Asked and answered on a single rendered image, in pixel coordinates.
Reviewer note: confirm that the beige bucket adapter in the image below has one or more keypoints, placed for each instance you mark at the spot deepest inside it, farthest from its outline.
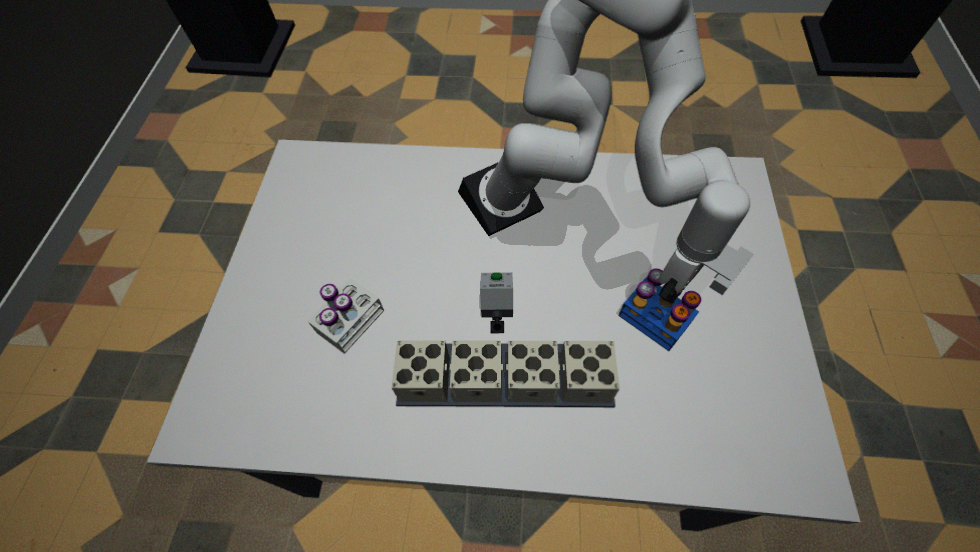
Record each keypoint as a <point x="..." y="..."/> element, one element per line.
<point x="579" y="357"/>
<point x="476" y="371"/>
<point x="418" y="385"/>
<point x="528" y="368"/>

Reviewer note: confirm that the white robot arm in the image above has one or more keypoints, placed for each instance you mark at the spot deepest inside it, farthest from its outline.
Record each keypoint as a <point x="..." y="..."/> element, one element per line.
<point x="556" y="89"/>

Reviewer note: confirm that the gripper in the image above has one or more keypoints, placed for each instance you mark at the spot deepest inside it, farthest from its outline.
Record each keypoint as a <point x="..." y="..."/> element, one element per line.
<point x="680" y="271"/>

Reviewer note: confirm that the blue tube rack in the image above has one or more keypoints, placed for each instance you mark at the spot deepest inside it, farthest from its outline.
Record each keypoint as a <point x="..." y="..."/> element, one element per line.
<point x="658" y="324"/>

